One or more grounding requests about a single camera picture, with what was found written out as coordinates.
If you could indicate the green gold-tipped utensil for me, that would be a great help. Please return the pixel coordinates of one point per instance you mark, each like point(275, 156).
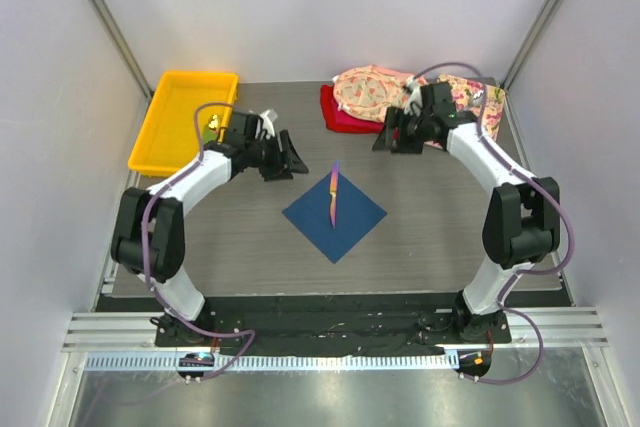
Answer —
point(211, 130)

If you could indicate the right aluminium corner post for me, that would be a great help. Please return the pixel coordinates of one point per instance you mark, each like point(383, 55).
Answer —
point(542, 21)

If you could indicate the yellow plastic bin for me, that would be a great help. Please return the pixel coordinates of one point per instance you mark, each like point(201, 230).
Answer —
point(181, 106)

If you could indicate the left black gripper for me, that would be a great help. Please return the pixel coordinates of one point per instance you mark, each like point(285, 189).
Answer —
point(277, 170)

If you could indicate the floral round mesh cover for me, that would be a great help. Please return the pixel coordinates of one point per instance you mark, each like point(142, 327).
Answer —
point(374, 76)

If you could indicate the aluminium corner post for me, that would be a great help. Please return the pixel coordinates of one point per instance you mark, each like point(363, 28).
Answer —
point(542, 21)
point(109, 23)

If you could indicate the blue paper napkin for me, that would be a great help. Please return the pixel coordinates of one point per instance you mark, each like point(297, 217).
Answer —
point(357, 215)

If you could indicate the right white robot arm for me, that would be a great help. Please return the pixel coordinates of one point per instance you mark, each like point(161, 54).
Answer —
point(522, 222)

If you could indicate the white slotted cable duct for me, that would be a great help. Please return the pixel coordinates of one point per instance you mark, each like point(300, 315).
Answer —
point(184, 362)

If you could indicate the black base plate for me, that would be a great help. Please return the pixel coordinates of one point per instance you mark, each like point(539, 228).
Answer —
point(371, 325)

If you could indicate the red folded cloth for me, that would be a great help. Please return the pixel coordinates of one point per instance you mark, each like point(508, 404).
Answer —
point(350, 122)

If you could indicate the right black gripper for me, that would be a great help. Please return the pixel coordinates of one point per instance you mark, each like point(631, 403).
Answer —
point(404, 145)

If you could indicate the left aluminium corner post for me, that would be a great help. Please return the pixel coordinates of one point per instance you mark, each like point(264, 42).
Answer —
point(109, 23)

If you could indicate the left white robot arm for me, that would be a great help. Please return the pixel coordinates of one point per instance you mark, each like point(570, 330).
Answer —
point(149, 235)

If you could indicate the floral yellow placemat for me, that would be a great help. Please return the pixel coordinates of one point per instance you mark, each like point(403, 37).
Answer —
point(490, 113)

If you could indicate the iridescent rainbow knife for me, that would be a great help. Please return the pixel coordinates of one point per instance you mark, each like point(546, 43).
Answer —
point(333, 190)

